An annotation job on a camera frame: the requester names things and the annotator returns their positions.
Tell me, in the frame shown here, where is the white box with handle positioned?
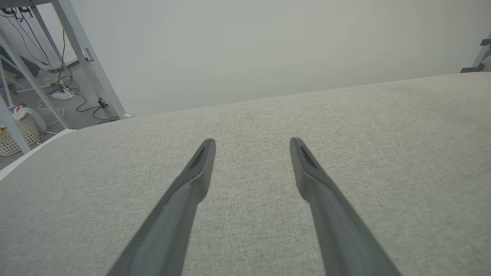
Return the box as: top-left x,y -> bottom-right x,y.
0,129 -> 76,181

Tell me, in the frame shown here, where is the grey fabric sofa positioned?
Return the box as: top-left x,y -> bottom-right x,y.
0,72 -> 491,276

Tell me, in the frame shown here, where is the grey slanted metal strut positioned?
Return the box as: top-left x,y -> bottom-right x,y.
0,29 -> 70,129

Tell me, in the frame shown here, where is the white woven laundry basket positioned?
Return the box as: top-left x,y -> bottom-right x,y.
0,113 -> 42,157

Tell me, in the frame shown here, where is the black floor cable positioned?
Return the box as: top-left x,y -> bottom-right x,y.
58,29 -> 120,124

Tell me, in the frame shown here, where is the black overhead cable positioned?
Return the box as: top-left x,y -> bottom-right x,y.
0,7 -> 50,66

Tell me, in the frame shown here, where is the grey metal stand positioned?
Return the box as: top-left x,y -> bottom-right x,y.
460,33 -> 491,73

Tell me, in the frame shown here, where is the grey metal frame post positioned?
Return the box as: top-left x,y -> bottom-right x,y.
52,0 -> 128,119

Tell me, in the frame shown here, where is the thin grey metal leg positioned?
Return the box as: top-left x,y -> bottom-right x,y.
30,6 -> 65,66

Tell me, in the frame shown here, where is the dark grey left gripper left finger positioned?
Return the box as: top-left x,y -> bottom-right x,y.
107,138 -> 216,276

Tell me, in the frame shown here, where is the white power strip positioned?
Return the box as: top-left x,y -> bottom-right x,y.
51,87 -> 76,101

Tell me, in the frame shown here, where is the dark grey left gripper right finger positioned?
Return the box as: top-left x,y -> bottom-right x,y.
290,138 -> 399,276

